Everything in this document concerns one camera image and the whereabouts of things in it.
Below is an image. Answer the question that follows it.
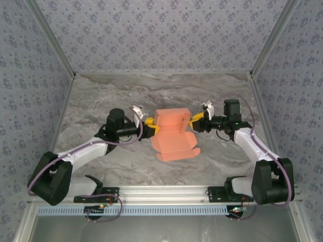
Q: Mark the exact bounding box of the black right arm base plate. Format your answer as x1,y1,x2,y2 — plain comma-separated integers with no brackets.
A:
207,186,254,204

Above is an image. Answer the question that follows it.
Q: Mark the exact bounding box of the aluminium frame leg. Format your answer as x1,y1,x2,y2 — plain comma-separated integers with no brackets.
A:
10,203,39,242
288,203,315,242

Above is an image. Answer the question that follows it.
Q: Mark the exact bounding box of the aluminium frame post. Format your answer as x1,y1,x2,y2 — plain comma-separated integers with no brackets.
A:
249,0,303,78
25,0,77,78

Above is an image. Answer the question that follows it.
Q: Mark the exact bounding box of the grey metal panel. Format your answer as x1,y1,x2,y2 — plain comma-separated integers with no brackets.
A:
32,214,301,242

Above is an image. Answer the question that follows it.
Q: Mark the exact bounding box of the small black electronics board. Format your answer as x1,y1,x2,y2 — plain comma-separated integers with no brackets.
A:
228,205,247,218
84,204,105,215

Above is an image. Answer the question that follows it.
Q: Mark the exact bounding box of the slotted white cable duct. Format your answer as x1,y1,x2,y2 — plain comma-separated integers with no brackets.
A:
37,205,288,216

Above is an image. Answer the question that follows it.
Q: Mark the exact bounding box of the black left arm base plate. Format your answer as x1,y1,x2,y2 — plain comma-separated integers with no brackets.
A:
73,186,120,204

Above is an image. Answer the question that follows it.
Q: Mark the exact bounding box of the long aluminium base rail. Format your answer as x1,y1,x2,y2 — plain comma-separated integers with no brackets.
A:
27,185,302,204

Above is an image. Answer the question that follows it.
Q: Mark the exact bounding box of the orange paper box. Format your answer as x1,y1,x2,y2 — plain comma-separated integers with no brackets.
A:
150,107,201,162

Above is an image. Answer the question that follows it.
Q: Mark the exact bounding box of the aluminium table side rail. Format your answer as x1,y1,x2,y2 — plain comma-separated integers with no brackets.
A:
40,73,78,187
248,73,288,185

